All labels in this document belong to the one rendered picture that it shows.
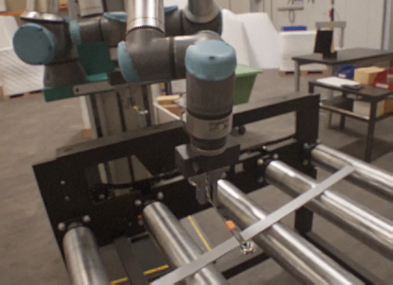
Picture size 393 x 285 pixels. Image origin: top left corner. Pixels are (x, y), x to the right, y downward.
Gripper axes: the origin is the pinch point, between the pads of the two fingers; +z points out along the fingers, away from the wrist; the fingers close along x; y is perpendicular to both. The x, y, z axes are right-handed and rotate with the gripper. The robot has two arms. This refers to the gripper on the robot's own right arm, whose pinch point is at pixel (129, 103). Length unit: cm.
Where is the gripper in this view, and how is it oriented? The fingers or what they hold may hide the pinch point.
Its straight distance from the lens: 122.4
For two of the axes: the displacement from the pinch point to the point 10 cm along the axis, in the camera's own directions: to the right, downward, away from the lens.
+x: -8.8, 2.3, -4.1
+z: 0.8, 9.3, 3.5
